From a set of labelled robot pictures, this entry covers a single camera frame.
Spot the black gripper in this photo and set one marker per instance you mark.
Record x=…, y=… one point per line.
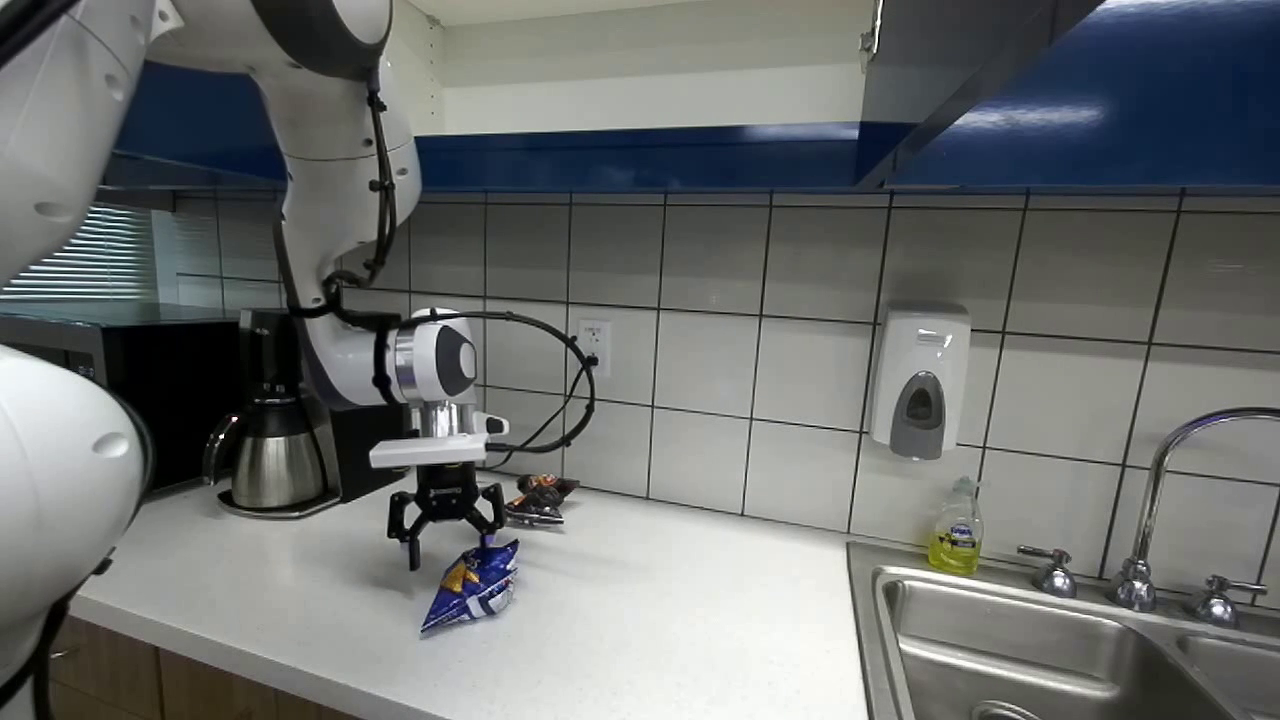
x=445, y=491

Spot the blue snack packet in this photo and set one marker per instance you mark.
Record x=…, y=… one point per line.
x=468, y=590

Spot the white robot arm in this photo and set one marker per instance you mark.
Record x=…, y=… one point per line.
x=334, y=172

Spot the dark snack packet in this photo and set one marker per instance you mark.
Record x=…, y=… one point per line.
x=546, y=499

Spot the wooden base cabinet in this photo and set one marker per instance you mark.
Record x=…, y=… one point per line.
x=134, y=683

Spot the white open cabinet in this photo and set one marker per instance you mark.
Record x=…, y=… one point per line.
x=643, y=64

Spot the metal cabinet hinge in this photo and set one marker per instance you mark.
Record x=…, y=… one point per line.
x=873, y=26

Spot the blue open cabinet door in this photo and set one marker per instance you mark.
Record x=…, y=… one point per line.
x=953, y=64

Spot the blue closed cabinet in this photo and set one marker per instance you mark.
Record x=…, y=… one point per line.
x=1145, y=93

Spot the black steel coffee maker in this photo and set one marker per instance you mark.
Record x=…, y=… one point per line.
x=352, y=447

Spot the stainless steel carafe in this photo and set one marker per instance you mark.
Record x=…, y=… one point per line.
x=273, y=463

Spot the black microwave oven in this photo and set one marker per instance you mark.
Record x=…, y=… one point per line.
x=161, y=395

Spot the grey slatted blind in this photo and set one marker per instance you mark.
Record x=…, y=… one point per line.
x=100, y=261

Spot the yellow dish soap bottle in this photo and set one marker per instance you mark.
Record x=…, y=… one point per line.
x=953, y=541

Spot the stainless steel sink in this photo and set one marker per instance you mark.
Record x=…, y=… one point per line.
x=1013, y=641

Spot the chrome gooseneck faucet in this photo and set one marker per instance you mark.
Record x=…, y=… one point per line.
x=1157, y=481

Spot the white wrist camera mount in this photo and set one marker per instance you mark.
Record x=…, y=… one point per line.
x=426, y=448

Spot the white wall outlet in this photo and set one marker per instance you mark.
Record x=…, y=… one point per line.
x=601, y=337

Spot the white wall soap dispenser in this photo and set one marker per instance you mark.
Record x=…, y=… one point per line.
x=920, y=385

